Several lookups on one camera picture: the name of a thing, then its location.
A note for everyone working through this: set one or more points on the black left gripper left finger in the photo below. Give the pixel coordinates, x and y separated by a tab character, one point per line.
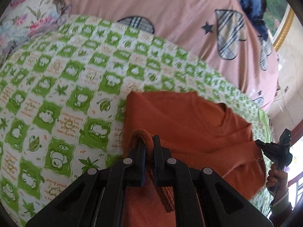
97	197

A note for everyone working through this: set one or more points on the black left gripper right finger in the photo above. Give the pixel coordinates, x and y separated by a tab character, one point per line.
202	197

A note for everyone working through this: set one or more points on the orange knit sweater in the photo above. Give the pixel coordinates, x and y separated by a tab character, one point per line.
197	132

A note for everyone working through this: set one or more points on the right forearm striped sleeve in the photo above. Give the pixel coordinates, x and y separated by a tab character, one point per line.
281	210

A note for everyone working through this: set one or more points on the right hand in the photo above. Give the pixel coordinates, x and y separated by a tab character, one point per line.
277	182

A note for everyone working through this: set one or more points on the green white patterned quilt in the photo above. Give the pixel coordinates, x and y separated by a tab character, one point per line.
63	100

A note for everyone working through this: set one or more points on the gold framed landscape painting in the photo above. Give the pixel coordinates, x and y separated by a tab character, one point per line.
278	18

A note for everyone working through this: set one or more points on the pink duvet with plaid hearts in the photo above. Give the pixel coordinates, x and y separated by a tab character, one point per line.
217	31

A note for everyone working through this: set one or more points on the dark blue garment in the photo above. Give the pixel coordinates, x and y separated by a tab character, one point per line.
254	10

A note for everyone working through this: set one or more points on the pink floral pillow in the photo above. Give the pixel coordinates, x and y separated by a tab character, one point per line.
22	20

